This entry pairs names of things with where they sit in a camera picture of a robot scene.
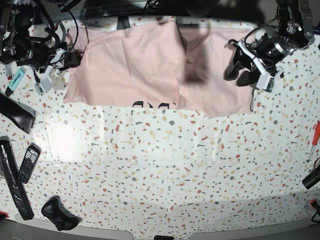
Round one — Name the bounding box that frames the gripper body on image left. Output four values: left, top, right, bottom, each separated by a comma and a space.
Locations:
33, 48, 67, 94

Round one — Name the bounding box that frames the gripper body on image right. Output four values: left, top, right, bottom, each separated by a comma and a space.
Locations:
228, 39, 284, 93

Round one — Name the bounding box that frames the pink T-shirt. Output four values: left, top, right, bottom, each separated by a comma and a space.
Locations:
63, 20, 253, 118

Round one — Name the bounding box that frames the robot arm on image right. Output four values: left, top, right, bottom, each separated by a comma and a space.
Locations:
67, 5, 311, 95

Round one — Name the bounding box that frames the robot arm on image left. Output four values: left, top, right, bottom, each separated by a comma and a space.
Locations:
0, 0, 70, 95

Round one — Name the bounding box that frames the teal highlighter marker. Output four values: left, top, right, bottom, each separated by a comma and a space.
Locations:
5, 66, 26, 97

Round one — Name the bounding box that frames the black device at table edge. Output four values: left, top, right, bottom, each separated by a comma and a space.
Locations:
116, 16, 131, 30

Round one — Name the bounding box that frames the black JVC remote control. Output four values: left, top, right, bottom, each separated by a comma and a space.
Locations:
18, 143, 41, 184

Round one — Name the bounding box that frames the long black plastic-wrapped bar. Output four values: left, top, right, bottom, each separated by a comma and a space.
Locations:
0, 136, 34, 221

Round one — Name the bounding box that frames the black cylinder tool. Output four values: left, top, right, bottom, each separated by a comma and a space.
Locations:
302, 168, 320, 190

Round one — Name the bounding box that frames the black game controller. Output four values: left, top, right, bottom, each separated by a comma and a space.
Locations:
41, 196, 82, 231

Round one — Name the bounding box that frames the clear handle screwdriver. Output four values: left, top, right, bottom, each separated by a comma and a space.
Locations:
5, 64, 13, 80

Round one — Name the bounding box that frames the red handle screwdriver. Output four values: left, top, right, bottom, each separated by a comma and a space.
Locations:
307, 120, 320, 162

